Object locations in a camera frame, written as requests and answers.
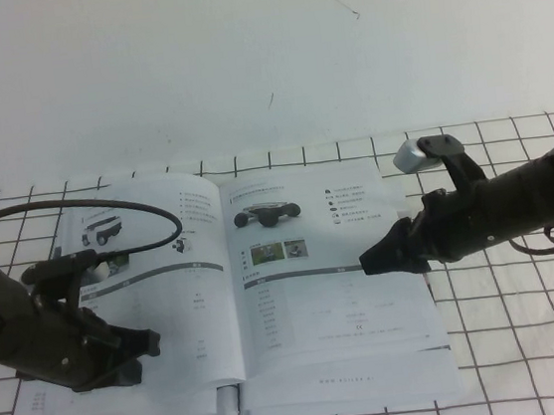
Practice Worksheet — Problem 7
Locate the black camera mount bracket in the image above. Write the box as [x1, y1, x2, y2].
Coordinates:
[19, 248, 107, 317]
[416, 129, 486, 197]

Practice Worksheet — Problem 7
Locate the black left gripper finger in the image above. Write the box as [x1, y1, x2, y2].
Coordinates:
[111, 319, 164, 363]
[92, 358, 147, 392]

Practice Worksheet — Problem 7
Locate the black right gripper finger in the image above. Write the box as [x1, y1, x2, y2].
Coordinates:
[355, 216, 417, 262]
[359, 243, 432, 282]

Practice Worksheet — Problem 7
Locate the white product catalogue book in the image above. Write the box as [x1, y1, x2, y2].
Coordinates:
[4, 146, 454, 412]

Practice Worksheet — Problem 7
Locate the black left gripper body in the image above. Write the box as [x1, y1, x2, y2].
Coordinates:
[0, 284, 129, 403]

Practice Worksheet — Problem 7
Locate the black right camera mount bracket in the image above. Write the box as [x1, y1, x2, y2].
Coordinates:
[416, 129, 486, 197]

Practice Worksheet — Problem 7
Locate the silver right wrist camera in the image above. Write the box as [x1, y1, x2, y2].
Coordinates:
[390, 136, 442, 176]

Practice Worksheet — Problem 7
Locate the black left camera mount bracket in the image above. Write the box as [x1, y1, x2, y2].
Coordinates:
[19, 248, 107, 317]

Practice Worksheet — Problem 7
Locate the white black-grid tablecloth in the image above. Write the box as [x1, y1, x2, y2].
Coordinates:
[0, 109, 554, 415]

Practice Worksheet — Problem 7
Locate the white brochure with web address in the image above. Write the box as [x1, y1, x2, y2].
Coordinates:
[4, 336, 465, 415]

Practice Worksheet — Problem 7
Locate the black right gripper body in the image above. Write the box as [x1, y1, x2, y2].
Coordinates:
[404, 180, 498, 267]

